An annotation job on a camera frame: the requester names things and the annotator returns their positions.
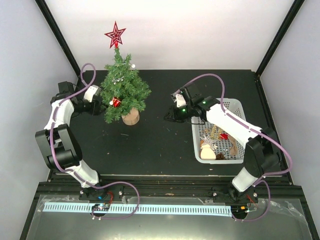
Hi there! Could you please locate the small green christmas tree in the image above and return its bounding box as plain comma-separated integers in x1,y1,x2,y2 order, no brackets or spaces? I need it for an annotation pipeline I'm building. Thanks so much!
101,48,152,124

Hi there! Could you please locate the red glitter star ornament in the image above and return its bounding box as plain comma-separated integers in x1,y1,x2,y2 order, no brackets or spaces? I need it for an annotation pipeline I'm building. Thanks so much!
104,21,126,49

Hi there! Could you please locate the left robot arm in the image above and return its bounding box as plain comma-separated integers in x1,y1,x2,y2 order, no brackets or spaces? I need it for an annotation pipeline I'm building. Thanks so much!
35,81,108,200

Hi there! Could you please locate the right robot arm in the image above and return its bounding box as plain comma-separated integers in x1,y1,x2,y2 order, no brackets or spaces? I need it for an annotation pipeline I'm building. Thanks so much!
164,83,281,202

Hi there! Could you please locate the brown tree base pot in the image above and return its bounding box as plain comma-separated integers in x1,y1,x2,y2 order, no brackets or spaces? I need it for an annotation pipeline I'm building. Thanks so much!
121,107,140,126

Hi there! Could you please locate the silver star ornament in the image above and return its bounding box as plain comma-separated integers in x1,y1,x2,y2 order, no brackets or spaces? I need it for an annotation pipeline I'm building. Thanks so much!
200,134,217,150

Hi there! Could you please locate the white perforated plastic basket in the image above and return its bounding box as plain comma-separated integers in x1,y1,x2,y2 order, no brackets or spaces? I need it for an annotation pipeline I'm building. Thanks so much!
190,97,247,165

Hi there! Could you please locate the wooden snowman ornament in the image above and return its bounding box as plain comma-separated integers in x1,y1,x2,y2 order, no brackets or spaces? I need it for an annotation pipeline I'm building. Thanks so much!
200,147,216,160

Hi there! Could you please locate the brown pine cone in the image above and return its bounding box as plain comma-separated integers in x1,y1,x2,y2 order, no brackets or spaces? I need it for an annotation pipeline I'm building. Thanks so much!
215,152,226,160

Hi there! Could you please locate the burlap bow ornament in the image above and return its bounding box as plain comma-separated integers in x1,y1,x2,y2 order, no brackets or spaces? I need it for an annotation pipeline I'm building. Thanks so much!
228,136,238,156

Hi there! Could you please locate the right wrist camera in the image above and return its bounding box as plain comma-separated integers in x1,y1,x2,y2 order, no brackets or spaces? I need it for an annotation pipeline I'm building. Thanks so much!
171,90,187,109

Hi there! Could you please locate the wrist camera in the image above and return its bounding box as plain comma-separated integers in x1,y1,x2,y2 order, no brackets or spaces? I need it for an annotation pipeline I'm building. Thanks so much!
83,85,101,103
171,90,187,109

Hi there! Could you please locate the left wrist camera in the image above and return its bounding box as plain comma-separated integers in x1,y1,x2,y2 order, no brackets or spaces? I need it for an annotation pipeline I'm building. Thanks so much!
83,85,101,103

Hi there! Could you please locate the white slotted cable duct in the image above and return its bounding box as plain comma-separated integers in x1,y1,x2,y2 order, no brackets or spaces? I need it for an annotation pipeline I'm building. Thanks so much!
42,202,232,217

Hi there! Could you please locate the black corner frame post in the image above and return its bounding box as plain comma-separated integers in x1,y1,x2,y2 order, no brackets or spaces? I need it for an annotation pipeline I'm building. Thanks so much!
35,0,81,77

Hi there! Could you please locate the right black corner post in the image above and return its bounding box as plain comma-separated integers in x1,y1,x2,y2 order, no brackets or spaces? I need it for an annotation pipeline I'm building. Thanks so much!
255,0,305,77

